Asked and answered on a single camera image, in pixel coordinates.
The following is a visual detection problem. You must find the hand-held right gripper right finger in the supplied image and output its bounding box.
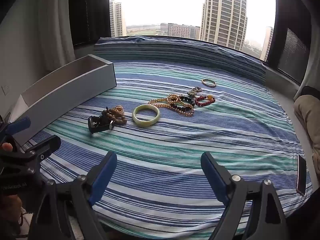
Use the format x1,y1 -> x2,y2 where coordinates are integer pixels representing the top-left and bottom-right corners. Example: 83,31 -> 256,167
200,151 -> 290,240

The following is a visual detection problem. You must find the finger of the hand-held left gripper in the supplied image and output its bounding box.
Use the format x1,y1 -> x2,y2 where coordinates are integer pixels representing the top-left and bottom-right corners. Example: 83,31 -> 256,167
21,135 -> 62,165
5,117 -> 32,137

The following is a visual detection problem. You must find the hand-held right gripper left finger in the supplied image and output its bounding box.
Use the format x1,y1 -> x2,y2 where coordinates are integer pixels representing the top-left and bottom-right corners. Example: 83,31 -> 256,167
27,151 -> 118,240

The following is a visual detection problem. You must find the long grey cardboard box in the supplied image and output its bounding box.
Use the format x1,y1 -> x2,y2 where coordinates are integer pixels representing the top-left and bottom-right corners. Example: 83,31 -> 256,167
10,54 -> 117,147

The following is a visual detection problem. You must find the gold bead necklace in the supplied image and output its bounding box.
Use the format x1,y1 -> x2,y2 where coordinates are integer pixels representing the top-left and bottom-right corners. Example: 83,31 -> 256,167
148,94 -> 195,117

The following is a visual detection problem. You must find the ornate gold bracelet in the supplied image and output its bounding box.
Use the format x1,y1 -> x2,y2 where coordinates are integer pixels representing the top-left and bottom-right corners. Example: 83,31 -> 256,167
167,94 -> 184,105

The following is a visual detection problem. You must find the person's left hand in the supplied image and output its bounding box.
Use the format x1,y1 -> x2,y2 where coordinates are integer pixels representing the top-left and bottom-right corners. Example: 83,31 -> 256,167
0,142 -> 25,230

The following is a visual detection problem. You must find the black wristwatch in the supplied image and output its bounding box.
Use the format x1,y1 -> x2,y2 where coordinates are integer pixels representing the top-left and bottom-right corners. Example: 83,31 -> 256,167
87,115 -> 115,134

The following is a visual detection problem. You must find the blue green striped bedsheet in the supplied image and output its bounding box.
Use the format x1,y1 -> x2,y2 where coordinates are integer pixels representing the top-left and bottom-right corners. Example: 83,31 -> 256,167
20,37 -> 314,239

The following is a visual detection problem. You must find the pale green jade bangle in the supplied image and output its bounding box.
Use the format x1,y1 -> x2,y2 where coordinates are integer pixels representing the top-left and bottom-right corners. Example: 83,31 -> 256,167
132,104 -> 161,127

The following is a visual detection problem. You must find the dark smartphone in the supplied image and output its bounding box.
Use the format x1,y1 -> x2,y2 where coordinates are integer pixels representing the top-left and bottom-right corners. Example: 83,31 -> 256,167
296,154 -> 307,196

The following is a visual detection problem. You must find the white curtain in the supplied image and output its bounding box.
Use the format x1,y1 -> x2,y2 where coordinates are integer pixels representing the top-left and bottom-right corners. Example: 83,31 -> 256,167
41,0 -> 75,72

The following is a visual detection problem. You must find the dark curtain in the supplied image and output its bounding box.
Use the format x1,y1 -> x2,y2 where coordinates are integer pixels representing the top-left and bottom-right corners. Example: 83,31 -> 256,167
69,0 -> 112,47

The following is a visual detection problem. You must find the dark purple cloth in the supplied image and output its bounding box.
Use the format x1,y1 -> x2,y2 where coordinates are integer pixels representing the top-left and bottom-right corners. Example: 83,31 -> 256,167
300,85 -> 320,98

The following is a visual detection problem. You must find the beige apartment building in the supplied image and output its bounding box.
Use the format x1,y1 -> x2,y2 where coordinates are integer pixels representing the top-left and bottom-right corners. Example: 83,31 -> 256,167
109,0 -> 127,37

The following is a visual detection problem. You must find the narrow beige building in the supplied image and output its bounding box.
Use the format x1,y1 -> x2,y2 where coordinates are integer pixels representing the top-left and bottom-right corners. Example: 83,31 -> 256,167
260,26 -> 274,61

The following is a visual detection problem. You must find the grey window blind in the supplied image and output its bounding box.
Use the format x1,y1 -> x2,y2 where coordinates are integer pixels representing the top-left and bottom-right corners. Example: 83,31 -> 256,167
277,27 -> 312,84

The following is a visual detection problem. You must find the low wide building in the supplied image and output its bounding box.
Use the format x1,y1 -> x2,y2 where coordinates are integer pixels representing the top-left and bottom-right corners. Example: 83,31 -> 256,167
160,22 -> 200,39

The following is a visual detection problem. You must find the tall beige tower building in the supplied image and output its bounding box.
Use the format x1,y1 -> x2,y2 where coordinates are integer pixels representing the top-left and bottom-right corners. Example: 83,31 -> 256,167
200,0 -> 248,51

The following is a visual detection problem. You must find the brown wooden bead bracelet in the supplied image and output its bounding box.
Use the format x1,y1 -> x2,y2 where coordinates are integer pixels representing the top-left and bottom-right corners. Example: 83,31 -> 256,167
104,106 -> 128,125

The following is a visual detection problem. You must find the red bead bracelet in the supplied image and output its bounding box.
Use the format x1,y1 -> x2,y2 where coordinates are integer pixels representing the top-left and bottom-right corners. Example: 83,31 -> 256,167
194,94 -> 216,107

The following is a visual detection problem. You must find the black bead bracelet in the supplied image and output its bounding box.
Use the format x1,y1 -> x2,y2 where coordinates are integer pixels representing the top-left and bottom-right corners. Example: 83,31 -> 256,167
175,95 -> 196,113

